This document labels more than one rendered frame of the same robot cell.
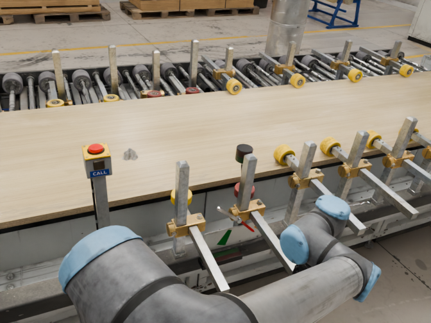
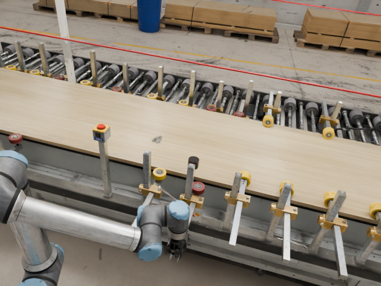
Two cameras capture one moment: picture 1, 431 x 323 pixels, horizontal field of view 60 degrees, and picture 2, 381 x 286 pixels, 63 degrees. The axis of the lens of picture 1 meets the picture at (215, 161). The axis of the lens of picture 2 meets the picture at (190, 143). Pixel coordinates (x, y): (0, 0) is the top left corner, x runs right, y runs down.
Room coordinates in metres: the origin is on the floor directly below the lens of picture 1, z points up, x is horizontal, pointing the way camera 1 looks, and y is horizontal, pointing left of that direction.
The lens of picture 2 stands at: (0.08, -0.88, 2.18)
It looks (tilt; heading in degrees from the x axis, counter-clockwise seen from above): 36 degrees down; 38
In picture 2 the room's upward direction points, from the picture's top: 6 degrees clockwise
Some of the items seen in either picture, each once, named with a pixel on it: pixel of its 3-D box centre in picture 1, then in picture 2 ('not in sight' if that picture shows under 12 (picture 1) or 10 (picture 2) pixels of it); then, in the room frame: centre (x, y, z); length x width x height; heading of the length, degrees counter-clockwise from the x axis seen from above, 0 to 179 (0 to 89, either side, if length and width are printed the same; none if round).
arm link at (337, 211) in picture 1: (328, 220); (178, 216); (0.77, -0.32, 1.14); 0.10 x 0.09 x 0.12; 137
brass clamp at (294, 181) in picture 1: (305, 179); (237, 199); (1.21, -0.36, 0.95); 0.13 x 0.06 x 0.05; 117
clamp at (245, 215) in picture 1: (245, 210); (191, 200); (1.10, -0.14, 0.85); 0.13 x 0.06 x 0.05; 117
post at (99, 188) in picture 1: (103, 226); (105, 168); (0.86, 0.34, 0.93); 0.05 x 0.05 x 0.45; 27
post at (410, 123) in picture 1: (392, 164); (325, 224); (1.42, -0.79, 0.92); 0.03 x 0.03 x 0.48; 27
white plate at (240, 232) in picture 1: (234, 235); (180, 212); (1.05, -0.10, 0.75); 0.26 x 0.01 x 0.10; 117
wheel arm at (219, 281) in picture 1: (199, 243); (147, 202); (0.91, 0.03, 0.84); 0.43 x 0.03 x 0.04; 27
